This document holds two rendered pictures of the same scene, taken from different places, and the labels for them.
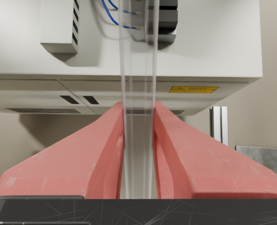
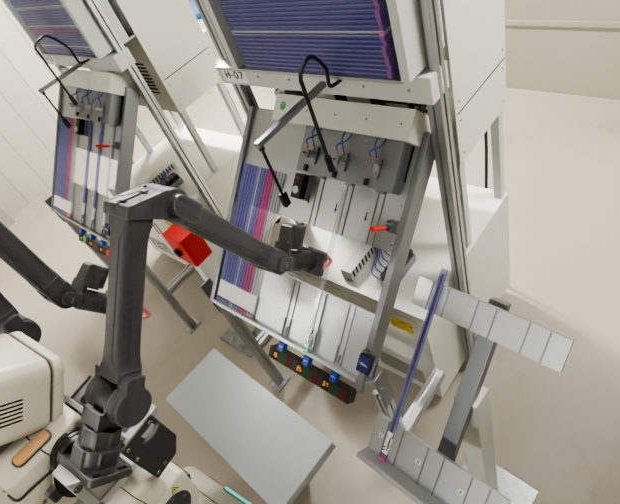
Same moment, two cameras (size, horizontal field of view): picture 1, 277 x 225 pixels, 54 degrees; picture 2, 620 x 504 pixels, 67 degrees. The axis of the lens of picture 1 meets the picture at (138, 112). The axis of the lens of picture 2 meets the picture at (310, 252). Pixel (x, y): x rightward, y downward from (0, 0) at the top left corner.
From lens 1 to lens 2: 131 cm
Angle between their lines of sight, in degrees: 44
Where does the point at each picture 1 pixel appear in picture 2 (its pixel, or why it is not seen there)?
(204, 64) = (400, 304)
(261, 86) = (528, 413)
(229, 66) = (411, 309)
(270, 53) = (553, 389)
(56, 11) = (352, 261)
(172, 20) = not seen: hidden behind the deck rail
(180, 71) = not seen: hidden behind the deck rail
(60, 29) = (349, 267)
